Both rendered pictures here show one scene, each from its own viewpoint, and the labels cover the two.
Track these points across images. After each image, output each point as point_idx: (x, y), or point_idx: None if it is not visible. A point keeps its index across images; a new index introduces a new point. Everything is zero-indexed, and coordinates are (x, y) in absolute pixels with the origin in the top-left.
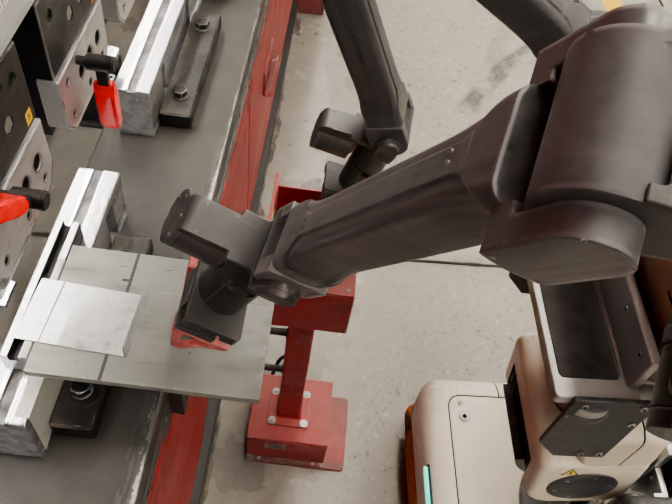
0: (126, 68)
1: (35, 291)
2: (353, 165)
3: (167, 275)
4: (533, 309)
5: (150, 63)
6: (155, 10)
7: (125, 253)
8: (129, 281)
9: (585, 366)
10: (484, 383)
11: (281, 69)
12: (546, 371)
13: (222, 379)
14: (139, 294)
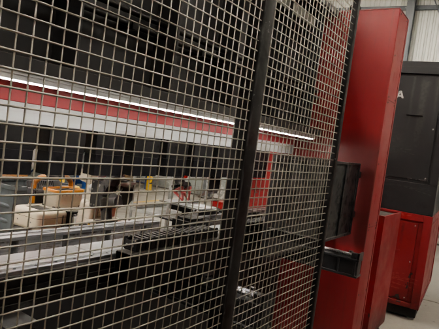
0: (150, 221)
1: (208, 208)
2: (111, 208)
3: (181, 203)
4: (122, 185)
5: (141, 220)
6: (121, 224)
7: (187, 206)
8: (189, 205)
9: (126, 181)
10: None
11: None
12: (132, 184)
13: (183, 200)
14: (189, 204)
